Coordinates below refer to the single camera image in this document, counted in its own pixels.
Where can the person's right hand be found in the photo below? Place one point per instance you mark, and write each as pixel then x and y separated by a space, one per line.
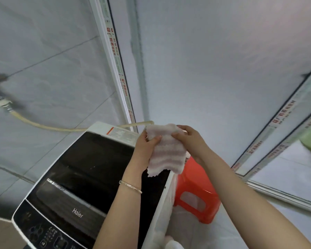
pixel 190 143

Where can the person's left hand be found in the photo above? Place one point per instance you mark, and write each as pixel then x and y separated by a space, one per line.
pixel 142 151

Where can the person's left thumb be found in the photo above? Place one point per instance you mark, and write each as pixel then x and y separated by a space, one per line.
pixel 154 141

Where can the person's right thumb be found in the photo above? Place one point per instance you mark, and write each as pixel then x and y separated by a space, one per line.
pixel 177 136

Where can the pink striped cleaning cloth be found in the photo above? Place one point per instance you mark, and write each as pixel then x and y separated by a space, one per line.
pixel 167 152

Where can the person's left forearm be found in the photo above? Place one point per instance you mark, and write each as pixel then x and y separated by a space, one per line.
pixel 120 204

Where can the person's right forearm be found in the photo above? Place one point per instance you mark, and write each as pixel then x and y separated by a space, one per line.
pixel 251 199

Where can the red plastic stool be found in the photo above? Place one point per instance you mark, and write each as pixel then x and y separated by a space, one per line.
pixel 194 194

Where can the white top-load washing machine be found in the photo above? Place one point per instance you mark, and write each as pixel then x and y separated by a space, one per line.
pixel 88 189

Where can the white sliding door frame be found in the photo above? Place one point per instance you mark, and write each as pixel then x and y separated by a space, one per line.
pixel 114 62

